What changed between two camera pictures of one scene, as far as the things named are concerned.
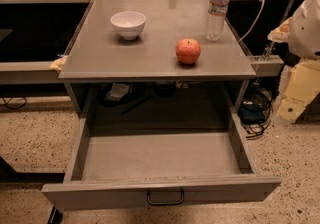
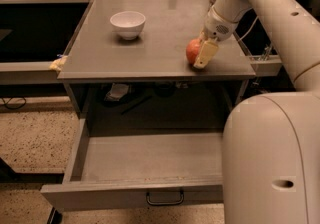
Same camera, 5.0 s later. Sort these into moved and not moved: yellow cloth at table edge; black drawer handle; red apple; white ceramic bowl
Moved: red apple
Not moved: white ceramic bowl; yellow cloth at table edge; black drawer handle
